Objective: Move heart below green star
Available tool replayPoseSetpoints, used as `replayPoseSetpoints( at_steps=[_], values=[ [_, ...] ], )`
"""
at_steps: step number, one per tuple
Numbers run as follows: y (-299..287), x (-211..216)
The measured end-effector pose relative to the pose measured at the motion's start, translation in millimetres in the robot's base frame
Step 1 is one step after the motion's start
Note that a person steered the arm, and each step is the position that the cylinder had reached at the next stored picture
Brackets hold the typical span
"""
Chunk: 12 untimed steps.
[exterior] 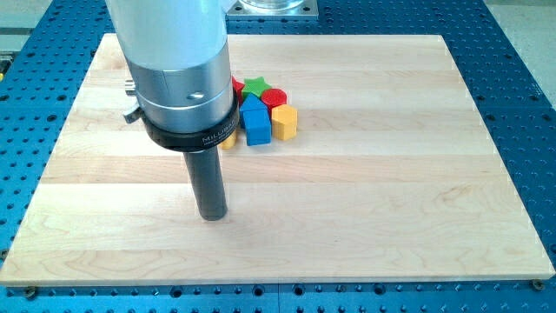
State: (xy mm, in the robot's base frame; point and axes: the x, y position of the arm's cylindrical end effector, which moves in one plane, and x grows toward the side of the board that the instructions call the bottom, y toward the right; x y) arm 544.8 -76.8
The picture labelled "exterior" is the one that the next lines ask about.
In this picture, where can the left board clamp screw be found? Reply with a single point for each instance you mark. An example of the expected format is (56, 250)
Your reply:
(29, 292)

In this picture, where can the green star block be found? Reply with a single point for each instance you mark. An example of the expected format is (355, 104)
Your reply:
(255, 86)

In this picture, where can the right board clamp screw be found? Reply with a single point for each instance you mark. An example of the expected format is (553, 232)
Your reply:
(537, 284)

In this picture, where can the blue cube block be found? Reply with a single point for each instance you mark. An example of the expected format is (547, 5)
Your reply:
(257, 126)

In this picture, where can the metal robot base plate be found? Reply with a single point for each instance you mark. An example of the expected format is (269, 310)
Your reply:
(245, 10)

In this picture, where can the board clamp screw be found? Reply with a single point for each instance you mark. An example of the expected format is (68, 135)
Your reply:
(29, 292)
(537, 284)

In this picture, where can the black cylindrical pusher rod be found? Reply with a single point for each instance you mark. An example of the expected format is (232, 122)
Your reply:
(205, 174)

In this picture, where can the red cylinder block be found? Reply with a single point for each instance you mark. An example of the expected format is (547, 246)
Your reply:
(273, 98)

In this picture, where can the yellow hexagon block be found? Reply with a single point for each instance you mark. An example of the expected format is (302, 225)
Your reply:
(284, 120)

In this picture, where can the light wooden board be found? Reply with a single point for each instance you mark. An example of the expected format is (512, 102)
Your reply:
(391, 177)

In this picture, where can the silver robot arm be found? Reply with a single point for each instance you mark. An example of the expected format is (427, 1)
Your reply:
(177, 53)

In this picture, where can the red heart block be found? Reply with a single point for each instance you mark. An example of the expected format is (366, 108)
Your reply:
(238, 87)

